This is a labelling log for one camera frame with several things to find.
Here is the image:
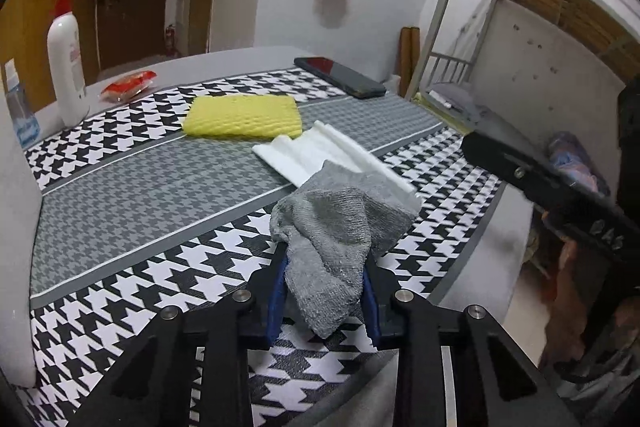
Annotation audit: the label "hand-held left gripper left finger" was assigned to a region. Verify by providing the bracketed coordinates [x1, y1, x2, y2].
[65, 242, 291, 427]

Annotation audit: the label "wooden wardrobe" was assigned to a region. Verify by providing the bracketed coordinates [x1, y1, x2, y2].
[0, 0, 108, 115]

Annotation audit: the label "colourful patterned cloth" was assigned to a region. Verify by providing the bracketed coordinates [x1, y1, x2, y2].
[547, 131, 613, 195]

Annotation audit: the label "white foam box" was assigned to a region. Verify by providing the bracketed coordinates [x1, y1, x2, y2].
[0, 104, 45, 390]

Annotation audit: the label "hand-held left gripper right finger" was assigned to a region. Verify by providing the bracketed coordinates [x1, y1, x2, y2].
[361, 257, 576, 427]

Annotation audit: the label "grey knit cloth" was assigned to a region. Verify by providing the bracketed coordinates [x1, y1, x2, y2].
[270, 159, 423, 340]

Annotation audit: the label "person's right hand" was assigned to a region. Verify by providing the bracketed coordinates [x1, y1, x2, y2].
[540, 237, 586, 365]

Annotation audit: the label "black smartphone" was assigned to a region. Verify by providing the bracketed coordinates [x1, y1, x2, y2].
[293, 56, 387, 100]

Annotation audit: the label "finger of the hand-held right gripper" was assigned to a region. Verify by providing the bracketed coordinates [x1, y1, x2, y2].
[460, 131, 587, 208]

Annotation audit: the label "white foam sheet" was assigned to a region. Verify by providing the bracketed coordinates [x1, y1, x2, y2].
[251, 120, 418, 208]

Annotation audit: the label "red snack packet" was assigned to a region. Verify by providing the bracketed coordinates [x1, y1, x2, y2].
[100, 70, 157, 104]

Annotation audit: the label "houndstooth table runner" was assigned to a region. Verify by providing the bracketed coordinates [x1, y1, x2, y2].
[22, 66, 506, 427]

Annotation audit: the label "wooden boards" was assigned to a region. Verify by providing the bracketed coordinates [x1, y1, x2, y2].
[398, 26, 426, 98]

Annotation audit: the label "white lotion pump bottle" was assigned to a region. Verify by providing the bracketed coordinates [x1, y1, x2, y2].
[42, 0, 92, 128]

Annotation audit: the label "yellow foam net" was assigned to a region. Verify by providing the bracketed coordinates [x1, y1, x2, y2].
[181, 94, 304, 141]

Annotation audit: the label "grey bedding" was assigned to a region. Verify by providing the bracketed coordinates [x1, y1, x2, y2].
[430, 82, 506, 130]

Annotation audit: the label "clear spray bottle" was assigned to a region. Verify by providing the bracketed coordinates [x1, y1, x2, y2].
[2, 61, 41, 151]

